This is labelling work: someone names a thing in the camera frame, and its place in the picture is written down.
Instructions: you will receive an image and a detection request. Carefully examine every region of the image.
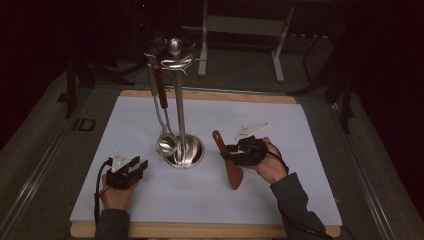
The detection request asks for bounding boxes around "wooden rice paddle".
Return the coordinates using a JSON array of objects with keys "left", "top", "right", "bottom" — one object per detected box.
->
[{"left": 212, "top": 129, "right": 245, "bottom": 191}]

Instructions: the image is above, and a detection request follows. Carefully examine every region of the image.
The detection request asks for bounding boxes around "steel ladle with wooden handle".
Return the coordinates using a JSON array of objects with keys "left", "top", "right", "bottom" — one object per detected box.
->
[{"left": 152, "top": 62, "right": 180, "bottom": 158}]

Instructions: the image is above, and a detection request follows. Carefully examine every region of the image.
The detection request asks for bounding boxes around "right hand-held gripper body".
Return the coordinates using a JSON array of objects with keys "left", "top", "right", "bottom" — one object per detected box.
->
[{"left": 229, "top": 122, "right": 271, "bottom": 167}]

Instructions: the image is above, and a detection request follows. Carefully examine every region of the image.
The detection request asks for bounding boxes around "steel utensil stand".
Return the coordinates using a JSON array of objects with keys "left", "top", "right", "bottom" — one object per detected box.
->
[{"left": 143, "top": 37, "right": 208, "bottom": 170}]

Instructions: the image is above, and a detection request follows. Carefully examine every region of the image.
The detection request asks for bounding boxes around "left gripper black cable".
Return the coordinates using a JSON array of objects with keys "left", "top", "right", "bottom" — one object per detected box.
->
[{"left": 93, "top": 157, "right": 114, "bottom": 228}]

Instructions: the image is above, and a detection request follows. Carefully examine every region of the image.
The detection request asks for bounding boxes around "person's right hand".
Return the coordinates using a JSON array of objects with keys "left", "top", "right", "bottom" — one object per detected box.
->
[{"left": 253, "top": 136, "right": 290, "bottom": 185}]

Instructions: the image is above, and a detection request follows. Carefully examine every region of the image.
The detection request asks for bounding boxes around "white paper sheet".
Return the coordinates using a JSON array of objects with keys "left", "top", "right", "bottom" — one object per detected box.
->
[{"left": 69, "top": 95, "right": 344, "bottom": 226}]

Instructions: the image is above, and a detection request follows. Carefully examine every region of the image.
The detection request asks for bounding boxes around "person's left hand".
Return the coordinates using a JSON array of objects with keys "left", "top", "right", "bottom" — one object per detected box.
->
[{"left": 99, "top": 173, "right": 140, "bottom": 212}]

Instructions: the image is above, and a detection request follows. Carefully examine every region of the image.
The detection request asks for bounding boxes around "steel serving spoon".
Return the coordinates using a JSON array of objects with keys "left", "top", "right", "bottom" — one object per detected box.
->
[{"left": 145, "top": 53, "right": 173, "bottom": 138}]

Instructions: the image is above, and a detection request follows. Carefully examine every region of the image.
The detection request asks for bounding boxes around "black tripod stand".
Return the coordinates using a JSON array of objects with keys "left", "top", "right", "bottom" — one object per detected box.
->
[
  {"left": 288, "top": 33, "right": 357, "bottom": 135},
  {"left": 131, "top": 0, "right": 159, "bottom": 92}
]

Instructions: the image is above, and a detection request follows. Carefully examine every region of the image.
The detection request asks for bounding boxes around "white metal frame stand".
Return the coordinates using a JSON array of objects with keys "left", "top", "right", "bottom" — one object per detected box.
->
[{"left": 196, "top": 0, "right": 296, "bottom": 84}]

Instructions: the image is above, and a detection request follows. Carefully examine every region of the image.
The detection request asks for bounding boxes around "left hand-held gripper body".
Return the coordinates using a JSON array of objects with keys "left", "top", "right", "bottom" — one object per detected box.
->
[{"left": 105, "top": 150, "right": 142, "bottom": 191}]

